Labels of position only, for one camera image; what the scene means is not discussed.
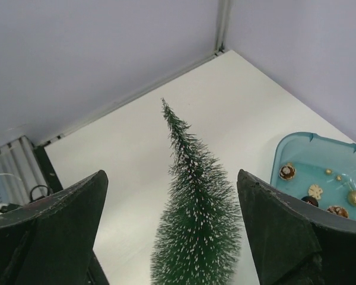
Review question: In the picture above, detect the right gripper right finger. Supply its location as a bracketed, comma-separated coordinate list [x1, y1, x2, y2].
[237, 170, 356, 284]

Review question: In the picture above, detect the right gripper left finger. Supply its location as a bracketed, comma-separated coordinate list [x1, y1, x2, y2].
[0, 170, 108, 284]

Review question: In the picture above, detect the small green christmas tree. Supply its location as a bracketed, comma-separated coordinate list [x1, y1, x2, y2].
[151, 100, 242, 284]

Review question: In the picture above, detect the frosted pine cone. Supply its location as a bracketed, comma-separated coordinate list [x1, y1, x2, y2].
[278, 163, 296, 181]

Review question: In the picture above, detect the teal plastic bin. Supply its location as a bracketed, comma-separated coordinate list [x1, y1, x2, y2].
[270, 132, 356, 220]

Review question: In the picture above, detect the left aluminium corner post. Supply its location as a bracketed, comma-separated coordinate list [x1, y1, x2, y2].
[214, 0, 233, 56]

